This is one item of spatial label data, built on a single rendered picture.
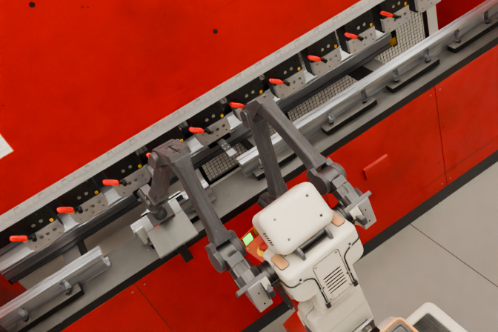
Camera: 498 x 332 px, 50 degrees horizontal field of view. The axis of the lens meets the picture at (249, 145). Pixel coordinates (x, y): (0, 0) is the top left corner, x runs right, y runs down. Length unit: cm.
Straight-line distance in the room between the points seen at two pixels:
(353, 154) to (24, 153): 147
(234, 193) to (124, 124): 65
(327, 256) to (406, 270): 143
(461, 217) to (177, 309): 166
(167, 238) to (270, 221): 76
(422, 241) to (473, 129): 68
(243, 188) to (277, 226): 89
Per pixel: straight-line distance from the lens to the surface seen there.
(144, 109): 211
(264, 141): 199
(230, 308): 281
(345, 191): 179
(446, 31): 293
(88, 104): 204
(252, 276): 169
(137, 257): 245
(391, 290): 302
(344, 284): 178
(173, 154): 165
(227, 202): 244
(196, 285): 259
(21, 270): 273
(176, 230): 227
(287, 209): 161
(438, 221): 326
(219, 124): 227
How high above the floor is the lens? 253
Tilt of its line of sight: 38 degrees down
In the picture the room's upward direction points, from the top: 24 degrees counter-clockwise
